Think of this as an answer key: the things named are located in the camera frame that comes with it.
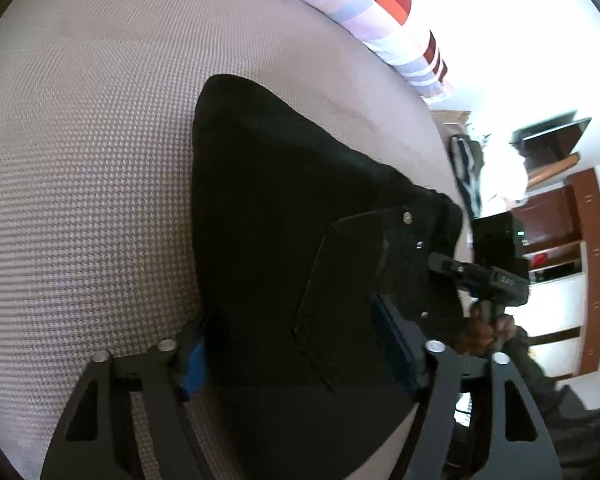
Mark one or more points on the checkered pink pillow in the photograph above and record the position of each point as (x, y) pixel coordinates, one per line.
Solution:
(360, 5)

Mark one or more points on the person's right forearm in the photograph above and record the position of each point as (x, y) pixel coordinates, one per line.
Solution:
(540, 375)

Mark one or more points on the black flat panel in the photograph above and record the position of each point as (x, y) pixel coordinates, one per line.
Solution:
(550, 137)

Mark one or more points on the grey woven bed mat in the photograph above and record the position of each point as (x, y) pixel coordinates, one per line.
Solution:
(80, 160)

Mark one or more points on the white cloth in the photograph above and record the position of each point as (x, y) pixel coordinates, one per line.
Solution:
(505, 175)

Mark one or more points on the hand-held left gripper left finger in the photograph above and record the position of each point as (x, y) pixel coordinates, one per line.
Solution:
(194, 366)

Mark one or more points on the small red object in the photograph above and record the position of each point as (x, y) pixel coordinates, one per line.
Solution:
(540, 259)

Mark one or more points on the black pants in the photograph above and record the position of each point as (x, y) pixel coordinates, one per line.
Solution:
(280, 210)

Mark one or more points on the brown wooden cabinet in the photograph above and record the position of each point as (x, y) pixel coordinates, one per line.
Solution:
(587, 260)

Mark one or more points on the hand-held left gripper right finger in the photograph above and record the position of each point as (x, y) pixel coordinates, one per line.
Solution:
(396, 350)

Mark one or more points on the person's right hand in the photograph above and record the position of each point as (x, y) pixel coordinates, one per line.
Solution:
(477, 332)

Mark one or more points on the dark blue striped garment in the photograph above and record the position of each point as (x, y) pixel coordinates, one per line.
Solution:
(466, 170)

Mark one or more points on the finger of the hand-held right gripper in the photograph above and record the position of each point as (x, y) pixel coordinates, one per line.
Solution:
(452, 266)

